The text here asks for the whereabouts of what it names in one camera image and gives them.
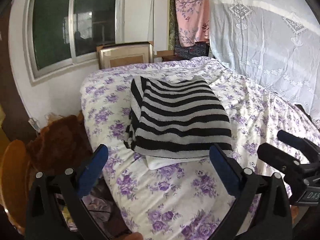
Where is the black white striped sweater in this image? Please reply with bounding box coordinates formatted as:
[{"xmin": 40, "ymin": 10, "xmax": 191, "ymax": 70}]
[{"xmin": 124, "ymin": 76, "xmax": 233, "ymax": 159}]

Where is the pink floral cloth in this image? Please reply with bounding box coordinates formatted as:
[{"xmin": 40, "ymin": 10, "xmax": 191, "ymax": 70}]
[{"xmin": 175, "ymin": 0, "xmax": 209, "ymax": 47}]

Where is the white folded garment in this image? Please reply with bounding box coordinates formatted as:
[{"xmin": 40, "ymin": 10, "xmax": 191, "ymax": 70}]
[{"xmin": 143, "ymin": 156, "xmax": 208, "ymax": 170}]

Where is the dark patterned cloth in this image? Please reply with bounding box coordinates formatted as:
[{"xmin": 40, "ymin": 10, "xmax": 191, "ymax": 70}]
[{"xmin": 174, "ymin": 42, "xmax": 209, "ymax": 59}]

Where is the purple floral bed quilt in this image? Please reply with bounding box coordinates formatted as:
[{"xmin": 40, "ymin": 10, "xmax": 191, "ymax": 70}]
[{"xmin": 80, "ymin": 57, "xmax": 319, "ymax": 239}]

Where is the light blue lace cover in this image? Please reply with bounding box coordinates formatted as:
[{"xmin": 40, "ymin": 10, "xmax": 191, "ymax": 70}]
[{"xmin": 209, "ymin": 0, "xmax": 319, "ymax": 125}]

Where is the round wooden stool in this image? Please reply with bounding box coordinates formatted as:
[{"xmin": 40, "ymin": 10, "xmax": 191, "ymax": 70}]
[{"xmin": 1, "ymin": 140, "xmax": 30, "ymax": 231}]

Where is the sliding glass window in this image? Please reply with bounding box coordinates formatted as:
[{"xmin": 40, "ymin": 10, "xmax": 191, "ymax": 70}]
[{"xmin": 24, "ymin": 0, "xmax": 125, "ymax": 83}]

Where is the brown plush teddy bear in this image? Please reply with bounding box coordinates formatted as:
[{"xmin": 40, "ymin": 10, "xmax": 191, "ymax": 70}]
[{"xmin": 26, "ymin": 113, "xmax": 93, "ymax": 175}]

